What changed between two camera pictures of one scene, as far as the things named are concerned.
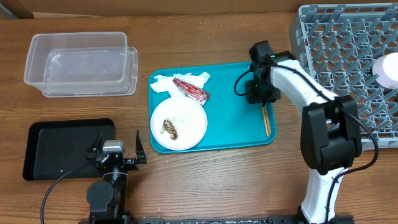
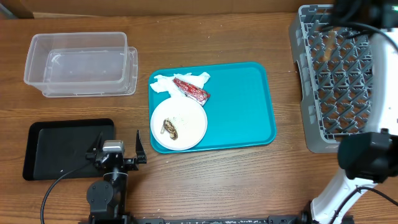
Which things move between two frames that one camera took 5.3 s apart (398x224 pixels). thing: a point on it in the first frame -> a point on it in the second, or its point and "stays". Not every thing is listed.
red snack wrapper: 194,93 stays
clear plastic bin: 68,65 stays
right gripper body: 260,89 -> 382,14
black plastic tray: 55,148 stays
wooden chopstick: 265,120 -> 331,42
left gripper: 133,164 stays
